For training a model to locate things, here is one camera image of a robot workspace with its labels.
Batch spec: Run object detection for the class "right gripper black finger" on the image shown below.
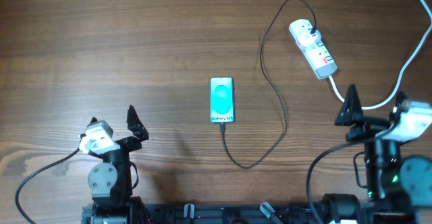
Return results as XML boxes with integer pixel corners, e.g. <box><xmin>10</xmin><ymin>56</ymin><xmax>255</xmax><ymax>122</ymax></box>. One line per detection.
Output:
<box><xmin>391</xmin><ymin>91</ymin><xmax>407</xmax><ymax>116</ymax></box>
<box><xmin>334</xmin><ymin>84</ymin><xmax>364</xmax><ymax>126</ymax></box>

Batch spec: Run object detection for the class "blue screen smartphone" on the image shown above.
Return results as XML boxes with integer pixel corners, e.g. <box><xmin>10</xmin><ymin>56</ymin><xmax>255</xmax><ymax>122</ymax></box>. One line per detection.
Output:
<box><xmin>209</xmin><ymin>77</ymin><xmax>235</xmax><ymax>123</ymax></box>

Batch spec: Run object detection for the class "black charger cable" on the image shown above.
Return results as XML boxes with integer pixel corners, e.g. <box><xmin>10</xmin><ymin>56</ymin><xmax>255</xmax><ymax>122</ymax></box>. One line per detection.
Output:
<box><xmin>219</xmin><ymin>0</ymin><xmax>320</xmax><ymax>169</ymax></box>

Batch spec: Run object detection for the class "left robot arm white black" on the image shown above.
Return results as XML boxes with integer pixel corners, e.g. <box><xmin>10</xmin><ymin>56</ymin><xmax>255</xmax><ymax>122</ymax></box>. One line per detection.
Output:
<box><xmin>79</xmin><ymin>106</ymin><xmax>153</xmax><ymax>224</ymax></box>

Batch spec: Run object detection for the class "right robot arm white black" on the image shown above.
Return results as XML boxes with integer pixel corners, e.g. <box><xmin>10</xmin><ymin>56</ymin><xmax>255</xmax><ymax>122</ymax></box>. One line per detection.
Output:
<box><xmin>310</xmin><ymin>85</ymin><xmax>431</xmax><ymax>223</ymax></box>

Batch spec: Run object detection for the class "white power strip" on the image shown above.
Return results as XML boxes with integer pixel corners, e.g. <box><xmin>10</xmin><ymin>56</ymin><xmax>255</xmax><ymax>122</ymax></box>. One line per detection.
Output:
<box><xmin>288</xmin><ymin>19</ymin><xmax>338</xmax><ymax>80</ymax></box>

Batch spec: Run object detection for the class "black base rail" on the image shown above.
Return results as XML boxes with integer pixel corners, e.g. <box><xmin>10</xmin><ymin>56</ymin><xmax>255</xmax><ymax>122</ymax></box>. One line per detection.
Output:
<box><xmin>80</xmin><ymin>202</ymin><xmax>382</xmax><ymax>224</ymax></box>

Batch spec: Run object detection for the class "white power strip cord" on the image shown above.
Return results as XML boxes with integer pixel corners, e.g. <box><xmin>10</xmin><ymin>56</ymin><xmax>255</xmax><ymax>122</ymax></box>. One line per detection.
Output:
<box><xmin>327</xmin><ymin>0</ymin><xmax>432</xmax><ymax>111</ymax></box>

